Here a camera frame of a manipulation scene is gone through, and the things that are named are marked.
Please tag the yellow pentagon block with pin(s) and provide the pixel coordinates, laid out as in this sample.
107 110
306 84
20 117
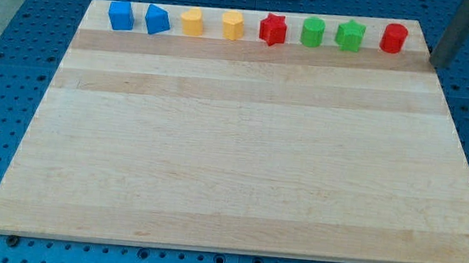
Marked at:
232 24

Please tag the red star block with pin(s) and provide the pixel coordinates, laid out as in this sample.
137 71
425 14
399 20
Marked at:
273 29

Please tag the blue cube block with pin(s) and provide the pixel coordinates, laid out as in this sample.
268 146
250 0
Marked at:
121 17

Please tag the green cylinder block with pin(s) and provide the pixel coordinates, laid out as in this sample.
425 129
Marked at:
312 32

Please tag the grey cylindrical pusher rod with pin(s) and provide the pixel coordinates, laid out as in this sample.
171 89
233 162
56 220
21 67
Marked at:
454 36

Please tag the yellow heart block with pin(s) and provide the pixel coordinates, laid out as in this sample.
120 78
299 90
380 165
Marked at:
192 22

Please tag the wooden board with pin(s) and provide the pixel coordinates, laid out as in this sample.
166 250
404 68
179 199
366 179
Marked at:
183 142

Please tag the blue triangle block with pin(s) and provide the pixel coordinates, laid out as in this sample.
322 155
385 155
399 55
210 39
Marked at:
157 20

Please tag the green star block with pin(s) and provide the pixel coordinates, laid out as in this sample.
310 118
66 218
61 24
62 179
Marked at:
349 35

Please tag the red cylinder block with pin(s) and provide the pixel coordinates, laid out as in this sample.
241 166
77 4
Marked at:
393 38

